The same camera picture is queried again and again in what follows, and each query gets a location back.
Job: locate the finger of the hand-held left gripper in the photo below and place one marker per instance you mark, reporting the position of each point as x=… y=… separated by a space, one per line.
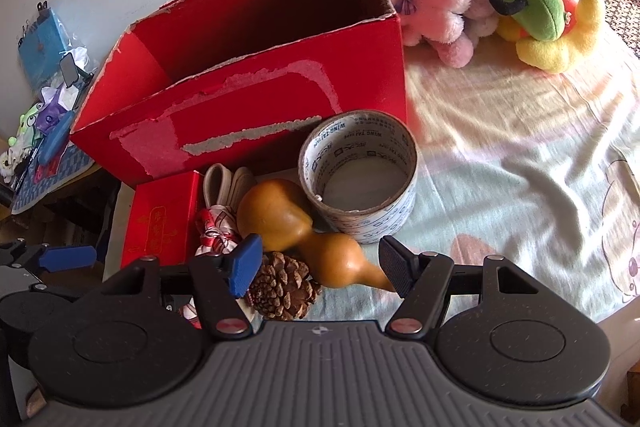
x=67 y=258

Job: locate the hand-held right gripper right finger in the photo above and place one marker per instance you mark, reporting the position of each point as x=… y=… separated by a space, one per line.
x=395 y=267

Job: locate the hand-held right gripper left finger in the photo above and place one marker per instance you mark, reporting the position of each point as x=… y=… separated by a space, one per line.
x=245 y=264

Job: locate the pine cone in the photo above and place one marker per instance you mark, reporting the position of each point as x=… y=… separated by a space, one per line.
x=282 y=287

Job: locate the brown gourd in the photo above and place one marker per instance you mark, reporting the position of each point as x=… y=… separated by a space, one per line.
x=270 y=217

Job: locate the printed tape roll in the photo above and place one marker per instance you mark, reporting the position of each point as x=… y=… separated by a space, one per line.
x=395 y=207

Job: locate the small red gift box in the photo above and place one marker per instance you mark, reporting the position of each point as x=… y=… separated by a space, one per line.
x=160 y=217

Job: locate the red cardboard box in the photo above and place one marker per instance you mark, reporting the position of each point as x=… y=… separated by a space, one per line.
x=280 y=102

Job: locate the blue patterned book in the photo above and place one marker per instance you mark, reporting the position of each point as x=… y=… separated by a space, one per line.
x=60 y=187

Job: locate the small white plush toy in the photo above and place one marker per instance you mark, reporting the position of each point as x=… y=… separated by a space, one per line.
x=9 y=164

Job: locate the blue pencil case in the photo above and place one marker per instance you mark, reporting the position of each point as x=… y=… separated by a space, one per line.
x=55 y=139

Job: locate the green frog toy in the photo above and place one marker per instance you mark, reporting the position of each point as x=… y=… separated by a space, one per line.
x=25 y=122

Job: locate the blue packet in plastic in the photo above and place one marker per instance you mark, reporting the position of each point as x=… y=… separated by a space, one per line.
x=42 y=42

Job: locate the yellow plush toy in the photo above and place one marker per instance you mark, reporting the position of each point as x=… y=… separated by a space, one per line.
x=550 y=54

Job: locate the pink plush toy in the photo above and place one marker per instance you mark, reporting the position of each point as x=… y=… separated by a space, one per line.
x=435 y=7

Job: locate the lavender plush toy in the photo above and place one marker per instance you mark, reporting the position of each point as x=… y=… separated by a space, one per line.
x=482 y=14

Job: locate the dark patterned cloth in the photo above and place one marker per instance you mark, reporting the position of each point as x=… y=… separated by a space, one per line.
x=620 y=12

